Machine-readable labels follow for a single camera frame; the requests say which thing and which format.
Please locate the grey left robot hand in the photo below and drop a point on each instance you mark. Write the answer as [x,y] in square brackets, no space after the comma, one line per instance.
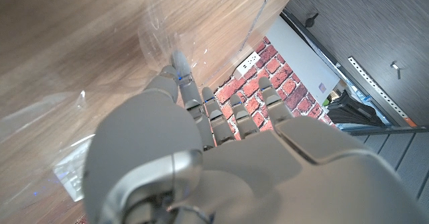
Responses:
[268,177]

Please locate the clear cellophane sheet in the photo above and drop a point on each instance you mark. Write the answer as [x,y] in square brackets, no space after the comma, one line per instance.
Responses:
[157,39]

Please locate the red brick print backdrop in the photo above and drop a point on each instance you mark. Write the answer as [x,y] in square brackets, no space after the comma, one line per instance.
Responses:
[285,73]

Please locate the black folded equipment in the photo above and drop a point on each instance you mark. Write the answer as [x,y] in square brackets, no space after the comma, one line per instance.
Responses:
[355,111]

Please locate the white power strip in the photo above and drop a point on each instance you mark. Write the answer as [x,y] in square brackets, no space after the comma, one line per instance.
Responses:
[248,64]

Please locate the white partition panel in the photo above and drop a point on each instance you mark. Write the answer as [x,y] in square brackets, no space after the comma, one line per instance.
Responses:
[301,56]

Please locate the small metal hook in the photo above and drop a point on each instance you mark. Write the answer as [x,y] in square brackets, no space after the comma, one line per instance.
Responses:
[395,66]

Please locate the white perforated metal rail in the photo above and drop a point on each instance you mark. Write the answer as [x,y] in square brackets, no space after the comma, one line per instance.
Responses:
[378,88]

